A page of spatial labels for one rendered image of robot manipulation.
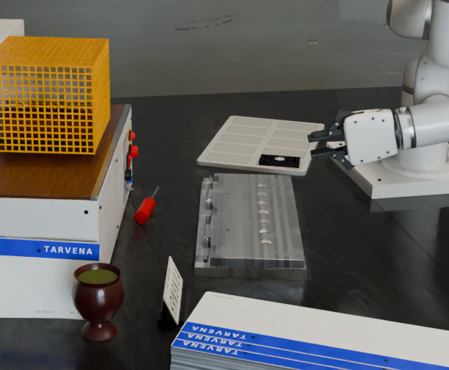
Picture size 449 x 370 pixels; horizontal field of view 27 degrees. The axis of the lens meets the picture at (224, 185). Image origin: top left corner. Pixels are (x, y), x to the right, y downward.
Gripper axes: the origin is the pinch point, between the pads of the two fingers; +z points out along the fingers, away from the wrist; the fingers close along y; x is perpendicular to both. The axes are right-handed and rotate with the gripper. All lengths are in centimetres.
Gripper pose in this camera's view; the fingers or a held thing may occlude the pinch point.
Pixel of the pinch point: (319, 144)
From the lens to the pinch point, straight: 185.4
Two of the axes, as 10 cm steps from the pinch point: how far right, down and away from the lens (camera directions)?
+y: 2.0, 9.1, 3.6
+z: -9.8, 1.8, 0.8
